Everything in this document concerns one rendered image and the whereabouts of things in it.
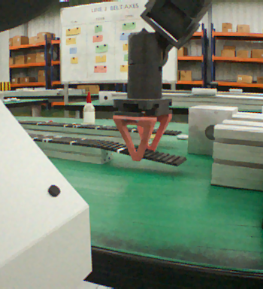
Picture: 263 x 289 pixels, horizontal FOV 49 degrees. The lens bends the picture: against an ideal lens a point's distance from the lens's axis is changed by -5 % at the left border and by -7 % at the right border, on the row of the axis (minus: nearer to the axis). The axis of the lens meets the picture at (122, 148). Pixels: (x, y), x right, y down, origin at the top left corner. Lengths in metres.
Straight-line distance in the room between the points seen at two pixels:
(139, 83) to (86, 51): 3.35
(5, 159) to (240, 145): 0.31
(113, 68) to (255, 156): 3.29
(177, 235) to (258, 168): 0.18
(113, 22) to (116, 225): 3.48
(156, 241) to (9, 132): 0.16
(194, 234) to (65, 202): 0.14
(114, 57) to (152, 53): 3.17
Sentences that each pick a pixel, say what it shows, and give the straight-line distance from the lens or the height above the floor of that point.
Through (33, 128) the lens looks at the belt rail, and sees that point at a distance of 0.90.
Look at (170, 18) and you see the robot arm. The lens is 0.48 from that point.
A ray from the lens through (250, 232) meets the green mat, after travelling 0.31.
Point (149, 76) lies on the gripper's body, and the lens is 0.48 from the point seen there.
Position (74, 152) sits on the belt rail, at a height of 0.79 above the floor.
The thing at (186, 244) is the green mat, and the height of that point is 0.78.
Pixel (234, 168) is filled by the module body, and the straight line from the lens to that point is 0.43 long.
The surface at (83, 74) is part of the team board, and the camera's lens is 3.81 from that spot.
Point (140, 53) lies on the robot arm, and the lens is 0.48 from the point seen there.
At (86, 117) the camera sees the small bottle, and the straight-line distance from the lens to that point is 1.01.
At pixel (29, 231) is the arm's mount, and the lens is 0.17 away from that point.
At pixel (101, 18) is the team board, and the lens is 3.80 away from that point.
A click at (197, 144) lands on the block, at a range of 0.63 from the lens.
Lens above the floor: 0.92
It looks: 12 degrees down
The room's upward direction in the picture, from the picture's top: straight up
